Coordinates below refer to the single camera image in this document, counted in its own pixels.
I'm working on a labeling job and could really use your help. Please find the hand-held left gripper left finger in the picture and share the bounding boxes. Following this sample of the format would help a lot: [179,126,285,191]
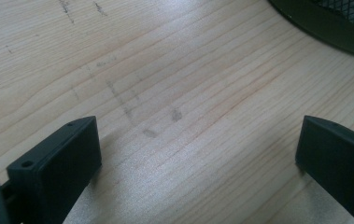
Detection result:
[6,115,103,224]

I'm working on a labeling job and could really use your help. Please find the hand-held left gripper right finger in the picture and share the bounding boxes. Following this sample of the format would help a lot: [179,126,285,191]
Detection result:
[294,114,354,224]

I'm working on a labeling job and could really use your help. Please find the black mesh trash bin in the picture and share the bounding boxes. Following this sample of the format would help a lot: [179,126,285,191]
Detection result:
[267,0,354,62]

